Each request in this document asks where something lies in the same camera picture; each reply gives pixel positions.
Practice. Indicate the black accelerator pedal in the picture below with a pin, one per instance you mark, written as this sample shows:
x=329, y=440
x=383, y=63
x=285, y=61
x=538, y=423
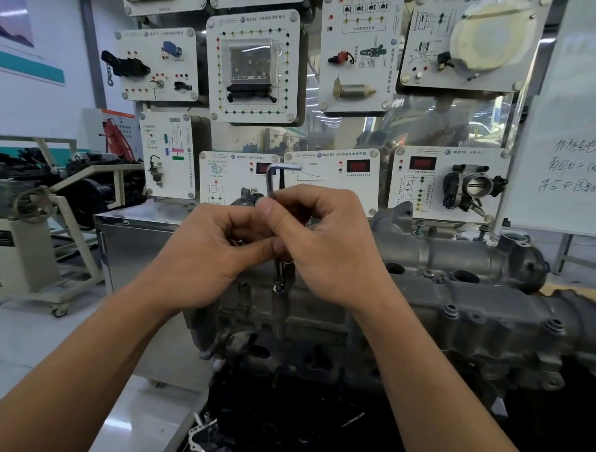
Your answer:
x=123, y=66

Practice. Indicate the white panel brass filter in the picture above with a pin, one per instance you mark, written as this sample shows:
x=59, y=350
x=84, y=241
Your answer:
x=381, y=89

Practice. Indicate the white panel black lever sensor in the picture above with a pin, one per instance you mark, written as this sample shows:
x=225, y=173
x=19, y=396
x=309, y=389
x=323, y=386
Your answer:
x=216, y=186

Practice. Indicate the person's left hand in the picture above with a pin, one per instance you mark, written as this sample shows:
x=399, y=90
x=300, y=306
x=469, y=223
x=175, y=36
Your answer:
x=204, y=259

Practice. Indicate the clear cased control module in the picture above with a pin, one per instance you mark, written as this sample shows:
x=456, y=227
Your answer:
x=250, y=60

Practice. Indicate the white sensor training panel board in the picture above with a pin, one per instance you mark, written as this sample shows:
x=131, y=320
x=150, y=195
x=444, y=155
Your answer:
x=126, y=256

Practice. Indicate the grey wall cabinet orange strip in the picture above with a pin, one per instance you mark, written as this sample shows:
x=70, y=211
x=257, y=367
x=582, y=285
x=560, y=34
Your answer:
x=89, y=128

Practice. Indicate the black throttle body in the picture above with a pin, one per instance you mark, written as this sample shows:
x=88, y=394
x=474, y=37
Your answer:
x=475, y=185

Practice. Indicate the white panel control module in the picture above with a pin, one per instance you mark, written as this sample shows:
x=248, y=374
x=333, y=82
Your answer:
x=212, y=108

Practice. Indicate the white panel curve graph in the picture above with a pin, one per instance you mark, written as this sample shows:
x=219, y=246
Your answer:
x=357, y=191

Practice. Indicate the red hoist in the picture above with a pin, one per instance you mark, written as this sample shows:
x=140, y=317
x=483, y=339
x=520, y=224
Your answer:
x=116, y=139

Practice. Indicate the engine on beige stand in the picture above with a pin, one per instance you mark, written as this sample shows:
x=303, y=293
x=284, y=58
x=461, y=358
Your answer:
x=19, y=252

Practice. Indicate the silver hex key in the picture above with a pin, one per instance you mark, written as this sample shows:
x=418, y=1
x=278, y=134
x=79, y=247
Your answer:
x=270, y=176

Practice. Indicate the yellow blue disc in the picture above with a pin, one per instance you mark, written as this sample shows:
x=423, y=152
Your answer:
x=495, y=35

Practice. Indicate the white panel throttle body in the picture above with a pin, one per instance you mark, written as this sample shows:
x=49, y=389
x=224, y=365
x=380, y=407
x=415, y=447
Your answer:
x=399, y=202

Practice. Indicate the teal striped wall poster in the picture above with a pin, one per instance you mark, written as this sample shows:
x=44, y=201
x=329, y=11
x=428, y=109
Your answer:
x=21, y=52

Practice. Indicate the grey metal engine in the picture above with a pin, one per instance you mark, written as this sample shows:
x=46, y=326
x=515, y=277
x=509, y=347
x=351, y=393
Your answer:
x=471, y=298

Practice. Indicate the small grey handwheel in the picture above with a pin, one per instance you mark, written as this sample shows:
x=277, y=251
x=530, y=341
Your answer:
x=33, y=204

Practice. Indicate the person's right hand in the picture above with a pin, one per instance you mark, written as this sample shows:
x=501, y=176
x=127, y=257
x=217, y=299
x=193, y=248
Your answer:
x=336, y=249

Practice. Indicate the large whiteboard on stand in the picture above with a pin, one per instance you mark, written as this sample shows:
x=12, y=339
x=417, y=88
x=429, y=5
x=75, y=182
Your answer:
x=558, y=169

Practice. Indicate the person's right forearm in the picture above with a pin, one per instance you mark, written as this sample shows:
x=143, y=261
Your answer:
x=438, y=394

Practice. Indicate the black engine on trolley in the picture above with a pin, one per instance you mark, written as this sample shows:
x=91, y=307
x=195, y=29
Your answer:
x=84, y=196

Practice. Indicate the person's left forearm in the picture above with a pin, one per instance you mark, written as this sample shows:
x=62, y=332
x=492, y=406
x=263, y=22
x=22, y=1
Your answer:
x=63, y=376

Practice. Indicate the white panel yellow disc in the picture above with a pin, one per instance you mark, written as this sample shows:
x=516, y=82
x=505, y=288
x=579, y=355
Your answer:
x=478, y=83

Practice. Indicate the white panel green red labels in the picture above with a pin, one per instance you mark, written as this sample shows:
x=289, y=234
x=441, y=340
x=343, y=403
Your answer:
x=185, y=180

